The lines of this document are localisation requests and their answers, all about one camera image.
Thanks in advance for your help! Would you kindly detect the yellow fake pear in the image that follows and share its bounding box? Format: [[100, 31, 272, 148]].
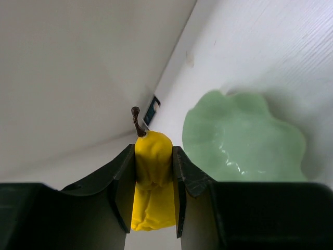
[[131, 106, 176, 231]]

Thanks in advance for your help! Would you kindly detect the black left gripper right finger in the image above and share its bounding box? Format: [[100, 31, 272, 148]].
[[172, 146, 332, 249]]

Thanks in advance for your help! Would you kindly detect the green glass fruit bowl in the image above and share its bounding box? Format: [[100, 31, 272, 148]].
[[182, 91, 306, 182]]

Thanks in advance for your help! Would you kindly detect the blue left corner label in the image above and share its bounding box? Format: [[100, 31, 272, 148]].
[[143, 95, 161, 127]]

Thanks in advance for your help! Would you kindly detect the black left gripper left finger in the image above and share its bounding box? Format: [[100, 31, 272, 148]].
[[1, 144, 135, 249]]

